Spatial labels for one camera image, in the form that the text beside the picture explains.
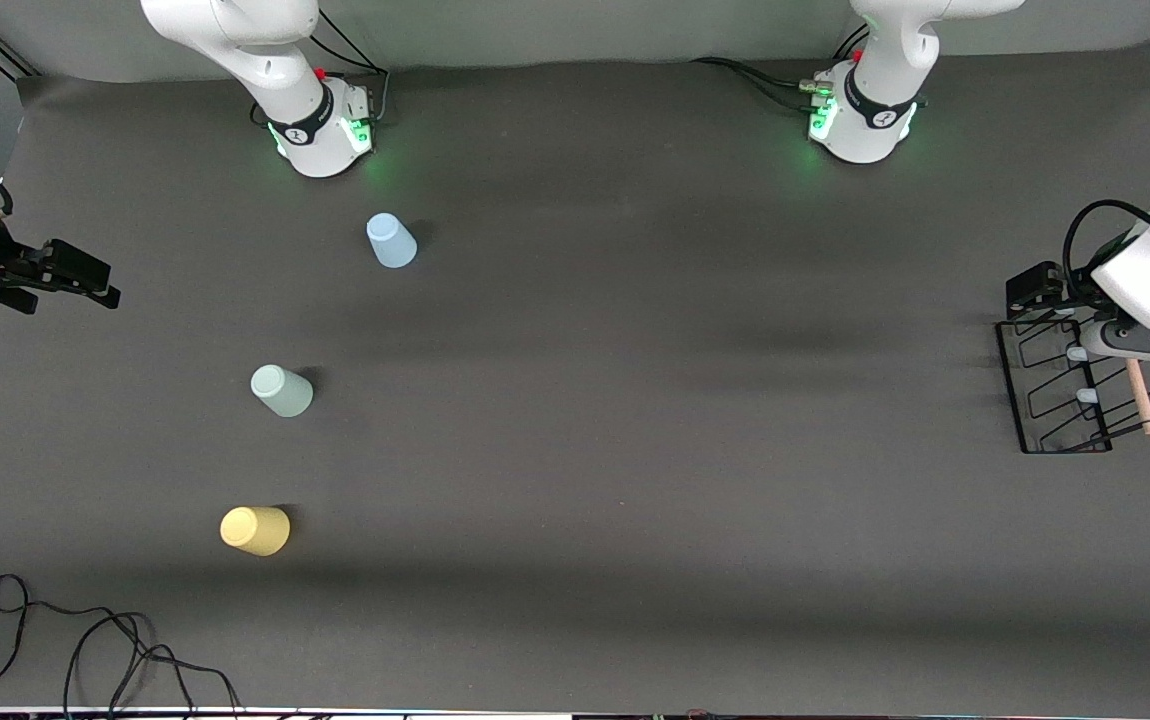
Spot black right arm base cables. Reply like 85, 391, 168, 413
310, 8, 392, 127

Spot yellow plastic cup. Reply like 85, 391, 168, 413
219, 505, 292, 558

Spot pale green plastic cup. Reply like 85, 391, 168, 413
250, 364, 315, 419

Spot loose black cable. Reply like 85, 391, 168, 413
0, 573, 244, 720

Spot black left arm base cables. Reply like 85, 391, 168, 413
690, 55, 836, 113

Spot aluminium frame profile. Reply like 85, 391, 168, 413
0, 35, 41, 81

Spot light blue plastic cup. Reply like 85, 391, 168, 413
366, 212, 419, 270

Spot dark grey table cover sheet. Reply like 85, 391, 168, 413
0, 45, 1150, 713

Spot black wire cup holder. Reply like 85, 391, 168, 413
995, 315, 1150, 456

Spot black arm base cables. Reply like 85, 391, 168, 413
690, 55, 836, 113
310, 8, 392, 127

